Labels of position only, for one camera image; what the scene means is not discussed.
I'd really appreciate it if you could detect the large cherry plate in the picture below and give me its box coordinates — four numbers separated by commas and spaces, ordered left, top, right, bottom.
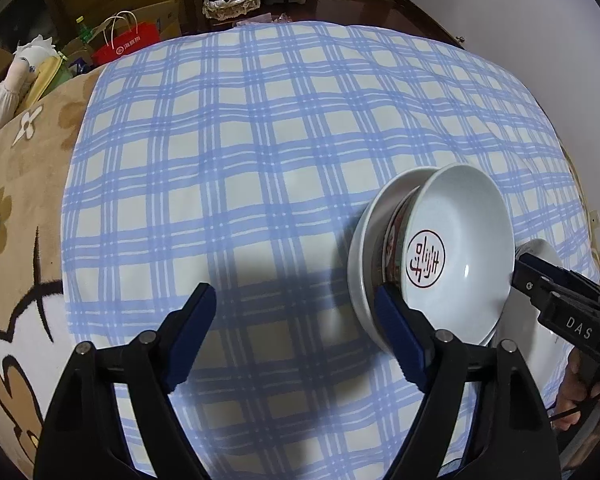
490, 238, 567, 400

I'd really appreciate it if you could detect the white bowl red emblem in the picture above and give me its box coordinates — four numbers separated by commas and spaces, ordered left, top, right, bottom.
400, 164, 515, 344

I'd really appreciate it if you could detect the red rimmed bowl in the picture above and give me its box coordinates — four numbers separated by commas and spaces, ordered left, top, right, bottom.
380, 188, 419, 288

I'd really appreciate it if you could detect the white cartoon bowl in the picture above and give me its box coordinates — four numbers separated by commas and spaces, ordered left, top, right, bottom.
347, 167, 437, 356

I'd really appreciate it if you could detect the right hand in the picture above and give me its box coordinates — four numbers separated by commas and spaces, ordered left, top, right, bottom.
556, 348, 600, 414

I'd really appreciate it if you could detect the blue plaid cloth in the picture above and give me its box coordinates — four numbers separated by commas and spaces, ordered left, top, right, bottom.
61, 22, 600, 479

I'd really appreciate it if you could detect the red paper bag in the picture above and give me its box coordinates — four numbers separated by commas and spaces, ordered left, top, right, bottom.
92, 11, 160, 66

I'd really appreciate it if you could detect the wicker basket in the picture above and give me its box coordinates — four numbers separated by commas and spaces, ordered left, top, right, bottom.
202, 0, 261, 21

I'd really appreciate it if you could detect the cardboard box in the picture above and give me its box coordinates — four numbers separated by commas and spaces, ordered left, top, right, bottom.
91, 0, 182, 46

